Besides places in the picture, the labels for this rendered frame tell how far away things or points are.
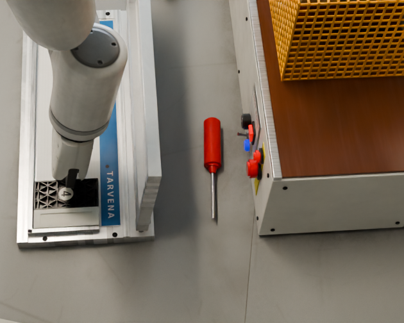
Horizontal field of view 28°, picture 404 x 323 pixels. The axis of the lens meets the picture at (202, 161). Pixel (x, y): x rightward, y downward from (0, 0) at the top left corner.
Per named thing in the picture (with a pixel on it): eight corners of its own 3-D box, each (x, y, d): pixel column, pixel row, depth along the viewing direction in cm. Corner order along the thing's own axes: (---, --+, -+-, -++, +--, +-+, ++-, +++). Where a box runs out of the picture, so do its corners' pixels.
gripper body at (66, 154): (52, 81, 112) (45, 123, 121) (51, 144, 107) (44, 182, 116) (106, 84, 114) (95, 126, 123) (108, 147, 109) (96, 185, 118)
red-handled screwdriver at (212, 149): (202, 124, 135) (204, 115, 132) (219, 124, 135) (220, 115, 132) (203, 222, 126) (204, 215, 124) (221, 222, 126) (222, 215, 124)
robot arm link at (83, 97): (42, 78, 109) (58, 136, 105) (50, 16, 98) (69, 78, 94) (102, 71, 112) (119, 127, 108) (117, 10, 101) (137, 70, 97)
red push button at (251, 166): (244, 164, 121) (247, 153, 118) (257, 163, 121) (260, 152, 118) (247, 184, 119) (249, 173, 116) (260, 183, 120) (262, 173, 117)
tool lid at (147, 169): (134, -71, 127) (145, -70, 127) (124, 8, 143) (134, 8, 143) (148, 176, 105) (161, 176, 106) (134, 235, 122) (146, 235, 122)
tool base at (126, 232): (25, 20, 144) (22, 8, 141) (142, 16, 145) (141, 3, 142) (18, 248, 123) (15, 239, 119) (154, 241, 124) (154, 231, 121)
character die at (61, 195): (35, 184, 126) (34, 181, 124) (98, 181, 126) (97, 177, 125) (34, 213, 123) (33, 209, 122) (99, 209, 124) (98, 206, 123)
